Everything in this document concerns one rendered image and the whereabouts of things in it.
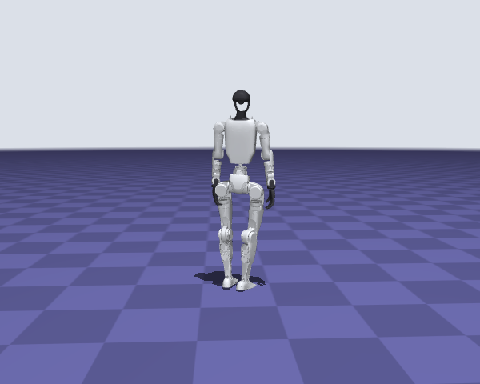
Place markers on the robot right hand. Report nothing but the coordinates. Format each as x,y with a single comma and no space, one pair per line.
271,194

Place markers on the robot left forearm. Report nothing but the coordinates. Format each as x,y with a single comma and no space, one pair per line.
216,169

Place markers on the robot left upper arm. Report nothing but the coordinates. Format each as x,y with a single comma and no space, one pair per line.
218,140

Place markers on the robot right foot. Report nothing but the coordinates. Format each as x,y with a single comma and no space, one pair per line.
245,286

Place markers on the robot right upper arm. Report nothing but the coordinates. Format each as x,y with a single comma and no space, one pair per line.
263,129

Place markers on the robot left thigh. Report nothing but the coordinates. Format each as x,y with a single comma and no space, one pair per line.
225,210

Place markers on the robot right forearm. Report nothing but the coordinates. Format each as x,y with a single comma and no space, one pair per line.
269,169

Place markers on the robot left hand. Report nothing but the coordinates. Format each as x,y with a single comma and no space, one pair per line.
216,181

